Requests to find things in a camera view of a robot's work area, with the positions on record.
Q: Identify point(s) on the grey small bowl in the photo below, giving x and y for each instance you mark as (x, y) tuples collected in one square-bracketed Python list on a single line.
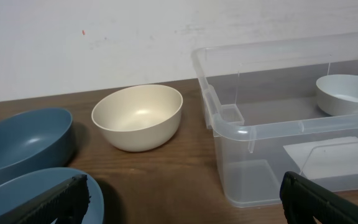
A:
[(337, 94)]

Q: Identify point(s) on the white label in container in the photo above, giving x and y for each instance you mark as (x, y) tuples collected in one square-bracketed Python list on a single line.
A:
[(328, 158)]

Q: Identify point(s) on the dark blue bowl lower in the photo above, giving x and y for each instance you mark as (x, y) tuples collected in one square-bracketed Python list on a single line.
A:
[(21, 189)]

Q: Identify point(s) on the cream bowl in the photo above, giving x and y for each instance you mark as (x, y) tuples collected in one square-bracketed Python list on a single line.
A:
[(139, 118)]

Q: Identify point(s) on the dark blue bowl upper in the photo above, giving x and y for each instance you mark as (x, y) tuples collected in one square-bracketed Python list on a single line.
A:
[(35, 140)]

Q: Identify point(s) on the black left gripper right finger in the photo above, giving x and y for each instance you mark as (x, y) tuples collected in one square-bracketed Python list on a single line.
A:
[(307, 202)]

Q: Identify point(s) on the clear plastic storage container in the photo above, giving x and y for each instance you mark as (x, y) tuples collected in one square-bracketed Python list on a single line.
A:
[(259, 98)]

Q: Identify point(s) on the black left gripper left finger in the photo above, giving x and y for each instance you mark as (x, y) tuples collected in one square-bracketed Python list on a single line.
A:
[(66, 202)]

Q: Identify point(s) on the dark blue bowl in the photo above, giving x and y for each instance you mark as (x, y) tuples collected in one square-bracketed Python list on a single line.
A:
[(21, 189), (35, 140)]

